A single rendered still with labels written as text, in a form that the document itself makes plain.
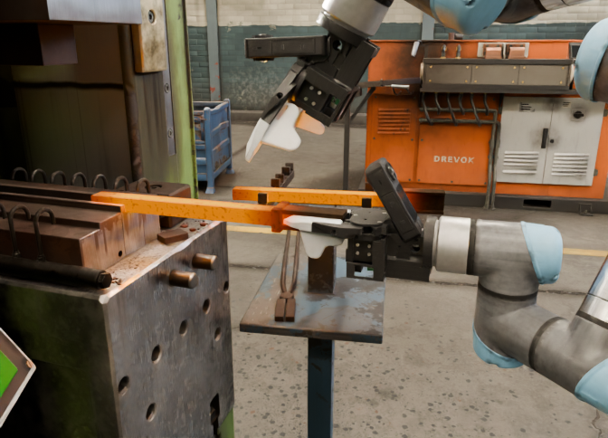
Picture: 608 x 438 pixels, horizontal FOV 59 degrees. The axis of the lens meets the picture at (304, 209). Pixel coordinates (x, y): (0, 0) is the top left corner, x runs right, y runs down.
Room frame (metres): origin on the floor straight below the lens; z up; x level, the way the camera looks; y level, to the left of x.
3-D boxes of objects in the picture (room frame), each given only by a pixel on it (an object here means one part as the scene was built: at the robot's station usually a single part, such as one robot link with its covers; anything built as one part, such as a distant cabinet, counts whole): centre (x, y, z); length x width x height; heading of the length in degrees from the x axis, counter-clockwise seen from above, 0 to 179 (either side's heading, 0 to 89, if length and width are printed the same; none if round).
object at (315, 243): (0.71, -0.01, 0.98); 0.09 x 0.03 x 0.06; 75
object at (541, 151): (4.46, -1.36, 0.65); 2.10 x 1.12 x 1.30; 79
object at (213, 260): (0.88, 0.18, 0.87); 0.04 x 0.03 x 0.03; 72
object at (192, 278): (0.81, 0.20, 0.87); 0.04 x 0.03 x 0.03; 72
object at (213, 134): (4.85, 1.32, 0.36); 1.20 x 0.80 x 0.72; 84
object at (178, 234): (0.88, 0.23, 0.92); 0.04 x 0.03 x 0.01; 131
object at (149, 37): (1.14, 0.31, 1.27); 0.09 x 0.02 x 0.17; 162
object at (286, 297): (1.30, 0.04, 0.69); 0.60 x 0.04 x 0.01; 179
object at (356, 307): (1.17, -0.04, 0.67); 0.40 x 0.30 x 0.02; 171
